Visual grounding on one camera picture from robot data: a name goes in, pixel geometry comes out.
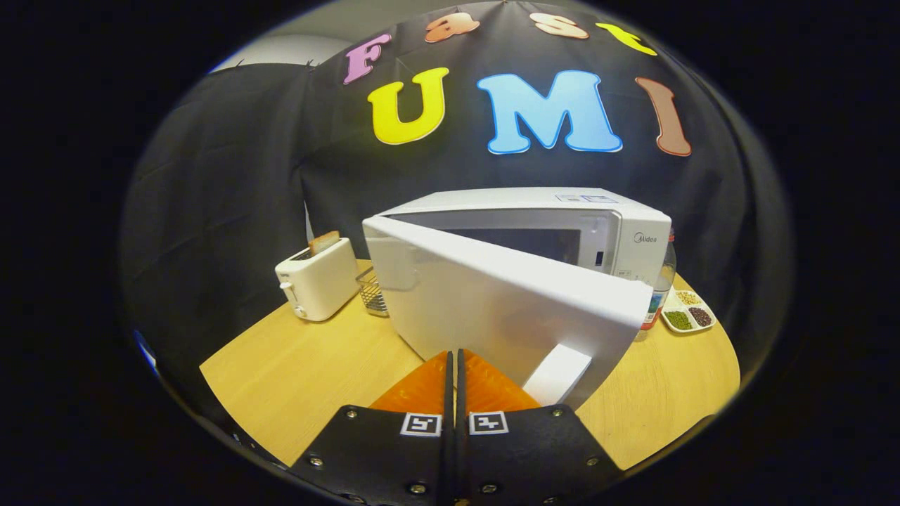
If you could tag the clear plastic drink bottle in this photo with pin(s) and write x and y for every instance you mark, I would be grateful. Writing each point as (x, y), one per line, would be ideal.
(661, 295)

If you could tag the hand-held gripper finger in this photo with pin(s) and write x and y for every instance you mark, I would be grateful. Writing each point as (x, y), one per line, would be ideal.
(448, 457)
(464, 457)

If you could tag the toast slice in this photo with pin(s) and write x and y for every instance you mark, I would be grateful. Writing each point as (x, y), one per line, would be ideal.
(324, 242)

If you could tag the white microwave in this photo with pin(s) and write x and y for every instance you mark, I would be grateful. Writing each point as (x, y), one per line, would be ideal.
(492, 302)

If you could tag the white divided bean dish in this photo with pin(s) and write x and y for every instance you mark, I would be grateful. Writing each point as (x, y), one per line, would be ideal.
(689, 315)

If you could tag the black backdrop cloth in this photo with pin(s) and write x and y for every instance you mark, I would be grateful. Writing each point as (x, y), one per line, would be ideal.
(225, 176)

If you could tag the cream toaster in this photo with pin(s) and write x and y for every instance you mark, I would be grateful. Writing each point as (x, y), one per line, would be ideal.
(320, 284)

